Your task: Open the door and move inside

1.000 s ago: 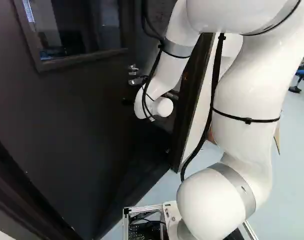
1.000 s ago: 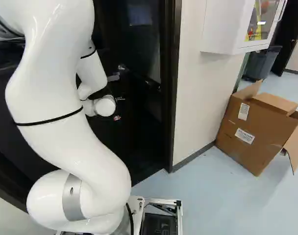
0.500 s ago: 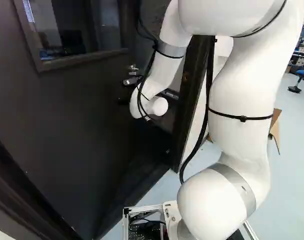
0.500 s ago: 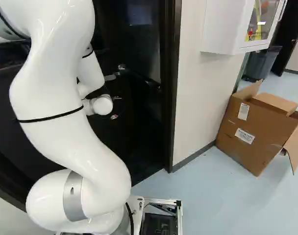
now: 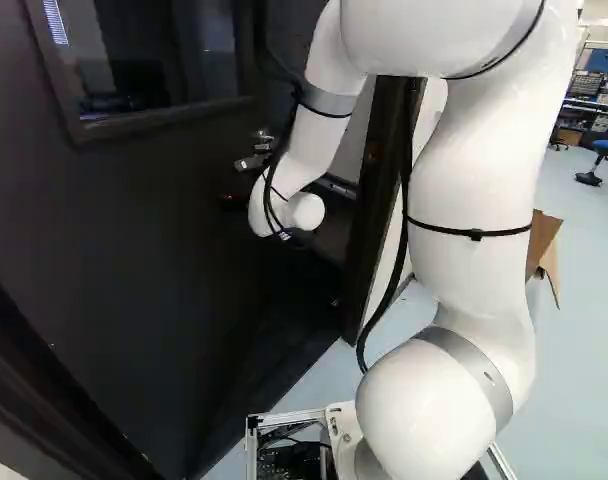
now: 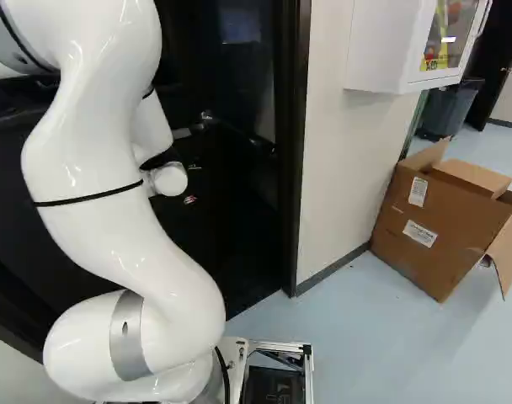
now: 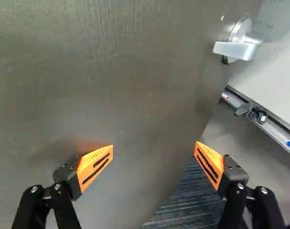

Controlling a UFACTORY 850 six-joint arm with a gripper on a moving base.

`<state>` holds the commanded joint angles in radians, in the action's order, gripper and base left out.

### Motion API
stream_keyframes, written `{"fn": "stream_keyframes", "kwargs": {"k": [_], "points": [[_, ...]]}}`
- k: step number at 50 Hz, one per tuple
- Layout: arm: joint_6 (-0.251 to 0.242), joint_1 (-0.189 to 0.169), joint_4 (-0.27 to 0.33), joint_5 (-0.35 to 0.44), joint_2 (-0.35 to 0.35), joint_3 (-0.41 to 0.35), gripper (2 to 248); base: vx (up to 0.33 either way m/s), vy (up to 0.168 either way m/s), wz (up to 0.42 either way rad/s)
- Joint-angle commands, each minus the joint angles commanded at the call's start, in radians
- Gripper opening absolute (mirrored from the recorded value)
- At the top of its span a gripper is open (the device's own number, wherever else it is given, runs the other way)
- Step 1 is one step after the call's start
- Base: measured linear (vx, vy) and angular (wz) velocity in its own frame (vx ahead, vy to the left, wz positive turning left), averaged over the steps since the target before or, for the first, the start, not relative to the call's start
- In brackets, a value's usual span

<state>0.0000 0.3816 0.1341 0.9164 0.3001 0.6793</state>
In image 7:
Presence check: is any dark door with silver handle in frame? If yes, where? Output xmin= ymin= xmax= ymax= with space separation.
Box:
xmin=0 ymin=0 xmax=267 ymax=229

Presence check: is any whiteboard with metal tray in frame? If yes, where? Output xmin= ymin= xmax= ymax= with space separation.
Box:
xmin=220 ymin=0 xmax=290 ymax=161

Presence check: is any black whiteboard eraser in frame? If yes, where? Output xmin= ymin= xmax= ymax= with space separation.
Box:
xmin=234 ymin=102 xmax=269 ymax=125

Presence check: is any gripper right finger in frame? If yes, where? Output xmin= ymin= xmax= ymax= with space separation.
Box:
xmin=194 ymin=141 xmax=288 ymax=229

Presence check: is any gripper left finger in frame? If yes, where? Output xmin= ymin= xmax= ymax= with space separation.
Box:
xmin=11 ymin=144 xmax=114 ymax=229

